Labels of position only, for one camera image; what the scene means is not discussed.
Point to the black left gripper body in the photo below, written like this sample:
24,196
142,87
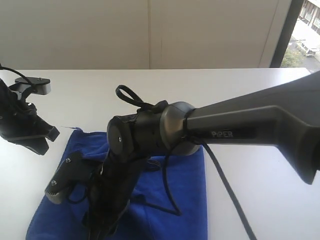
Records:
17,117

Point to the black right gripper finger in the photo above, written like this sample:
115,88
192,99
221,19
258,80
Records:
99,230

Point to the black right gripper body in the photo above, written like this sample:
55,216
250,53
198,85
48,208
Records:
111,189

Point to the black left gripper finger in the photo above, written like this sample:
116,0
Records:
43,129
37,145

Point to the blue towel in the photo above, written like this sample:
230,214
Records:
169,207

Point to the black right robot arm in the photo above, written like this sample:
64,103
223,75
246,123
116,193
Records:
286,116

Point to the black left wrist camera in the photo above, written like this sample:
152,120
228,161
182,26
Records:
34,85

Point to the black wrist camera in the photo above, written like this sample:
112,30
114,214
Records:
34,85
73,170

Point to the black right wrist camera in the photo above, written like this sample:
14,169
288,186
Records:
73,170

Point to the dark window frame post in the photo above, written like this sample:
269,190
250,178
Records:
286,33

